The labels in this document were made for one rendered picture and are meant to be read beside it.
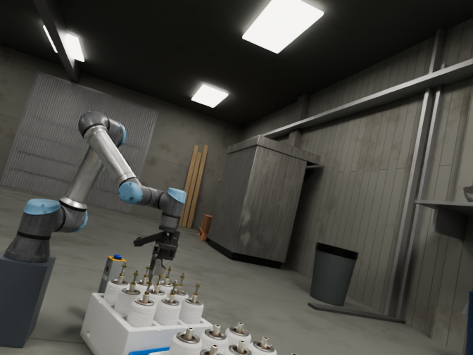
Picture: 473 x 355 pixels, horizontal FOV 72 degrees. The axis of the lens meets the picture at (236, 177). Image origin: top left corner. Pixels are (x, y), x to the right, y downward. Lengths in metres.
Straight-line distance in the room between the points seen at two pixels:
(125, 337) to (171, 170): 8.37
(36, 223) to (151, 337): 0.61
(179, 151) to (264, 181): 4.99
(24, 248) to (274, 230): 4.06
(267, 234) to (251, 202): 0.56
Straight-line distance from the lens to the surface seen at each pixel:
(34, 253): 1.48
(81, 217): 1.58
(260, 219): 4.97
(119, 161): 1.29
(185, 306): 1.48
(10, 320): 1.53
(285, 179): 5.14
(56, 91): 9.80
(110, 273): 1.70
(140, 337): 1.33
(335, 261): 3.62
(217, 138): 9.92
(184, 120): 9.76
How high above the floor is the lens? 0.66
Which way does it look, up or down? 6 degrees up
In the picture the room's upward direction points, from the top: 14 degrees clockwise
